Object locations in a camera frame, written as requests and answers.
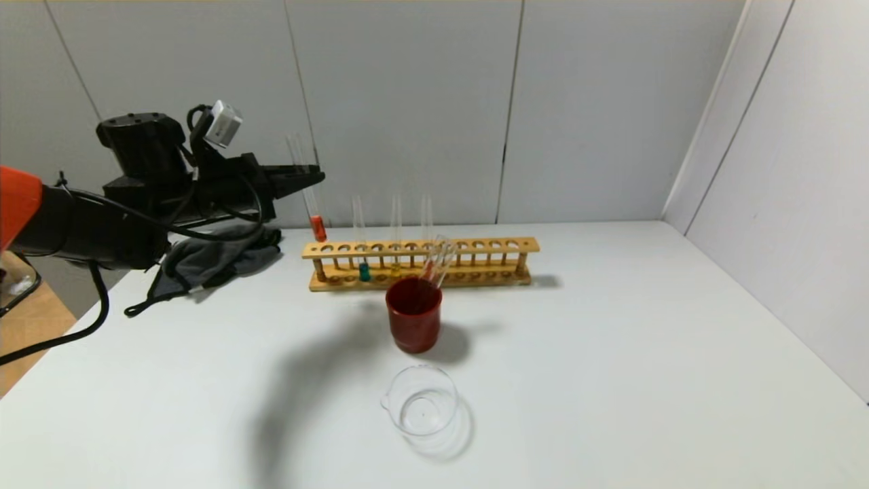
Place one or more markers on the test tube with yellow pigment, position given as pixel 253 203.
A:
pixel 396 224

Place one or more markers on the red plastic cup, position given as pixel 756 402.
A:
pixel 414 319

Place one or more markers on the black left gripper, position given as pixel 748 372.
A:
pixel 261 185

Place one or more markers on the test tube with red pigment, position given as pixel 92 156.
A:
pixel 426 221

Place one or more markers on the wooden test tube rack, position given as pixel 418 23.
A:
pixel 475 246

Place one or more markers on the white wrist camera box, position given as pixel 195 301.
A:
pixel 224 123

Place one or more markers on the grey cloth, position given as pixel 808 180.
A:
pixel 217 261

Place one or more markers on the test tube with blue pigment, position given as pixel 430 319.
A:
pixel 364 272

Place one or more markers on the clear bin with black frame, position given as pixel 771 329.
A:
pixel 17 285

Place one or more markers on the test tube with orange-red pigment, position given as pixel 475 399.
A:
pixel 317 227

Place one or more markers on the clear glass beaker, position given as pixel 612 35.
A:
pixel 421 407

